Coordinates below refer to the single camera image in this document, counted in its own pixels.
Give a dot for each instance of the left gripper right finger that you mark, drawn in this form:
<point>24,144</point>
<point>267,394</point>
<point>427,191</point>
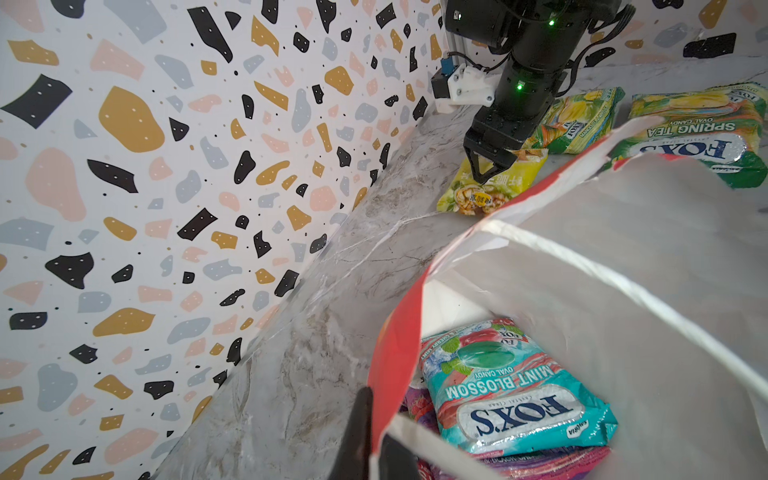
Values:
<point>396,462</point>

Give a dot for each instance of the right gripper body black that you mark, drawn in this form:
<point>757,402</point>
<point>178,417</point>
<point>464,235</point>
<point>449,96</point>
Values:
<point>530,79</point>

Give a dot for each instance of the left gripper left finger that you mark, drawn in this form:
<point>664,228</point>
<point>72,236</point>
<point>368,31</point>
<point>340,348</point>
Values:
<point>352,459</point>

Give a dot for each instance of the yellow snack bag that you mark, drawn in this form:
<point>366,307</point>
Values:
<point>468,197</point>

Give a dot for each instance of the pink berries candy bag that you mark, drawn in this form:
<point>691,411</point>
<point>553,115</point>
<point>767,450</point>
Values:
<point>561,463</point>

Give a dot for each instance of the teal mint candy bag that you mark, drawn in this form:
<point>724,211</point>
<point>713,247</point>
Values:
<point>496,393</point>

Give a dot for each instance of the red paper bag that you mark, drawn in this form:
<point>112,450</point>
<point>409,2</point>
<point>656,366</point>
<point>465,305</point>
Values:
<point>646,279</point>

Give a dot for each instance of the green snack pack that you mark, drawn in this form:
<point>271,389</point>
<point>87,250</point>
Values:
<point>720,126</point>

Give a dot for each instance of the green yellow candy bag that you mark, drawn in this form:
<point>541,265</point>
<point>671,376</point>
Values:
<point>574,123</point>

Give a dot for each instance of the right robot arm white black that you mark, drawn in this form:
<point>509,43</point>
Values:
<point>498,24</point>

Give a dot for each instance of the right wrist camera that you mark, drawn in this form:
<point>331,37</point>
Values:
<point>455,85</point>

